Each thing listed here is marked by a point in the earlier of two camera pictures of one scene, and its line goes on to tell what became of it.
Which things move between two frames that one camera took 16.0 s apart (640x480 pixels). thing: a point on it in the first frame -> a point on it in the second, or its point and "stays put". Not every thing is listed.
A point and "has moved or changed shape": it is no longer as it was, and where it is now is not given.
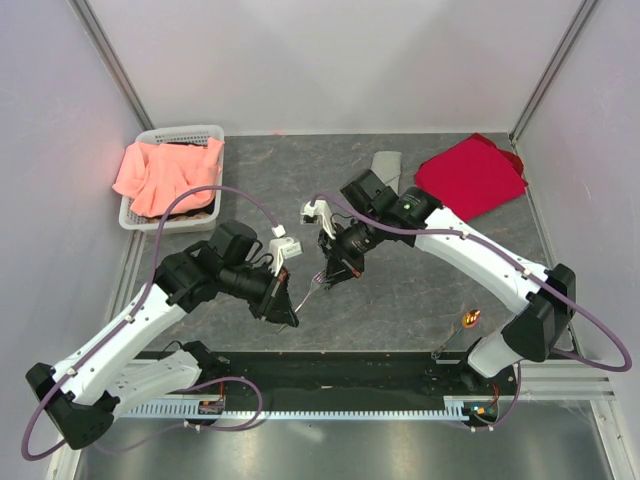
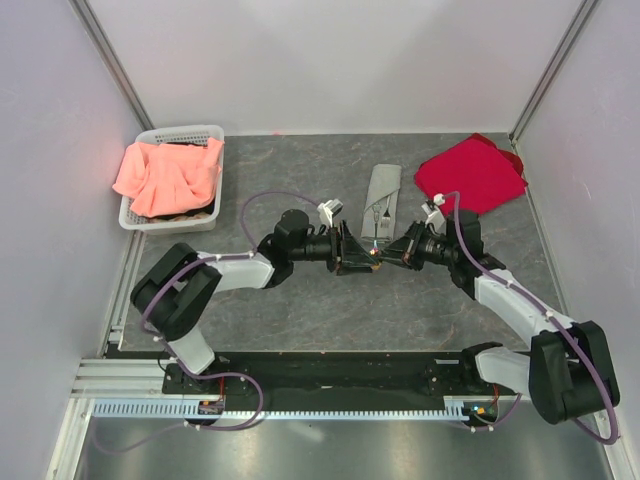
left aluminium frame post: x=103 y=50 stays put
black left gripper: x=262 y=307 -> x=347 y=253
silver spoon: x=468 y=320 has moved or changed shape
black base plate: x=340 y=374 stays put
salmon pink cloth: x=155 y=177 stays put
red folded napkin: x=472 y=177 stays put
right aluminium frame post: x=582 y=12 stays put
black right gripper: x=337 y=270 -> x=404 y=250
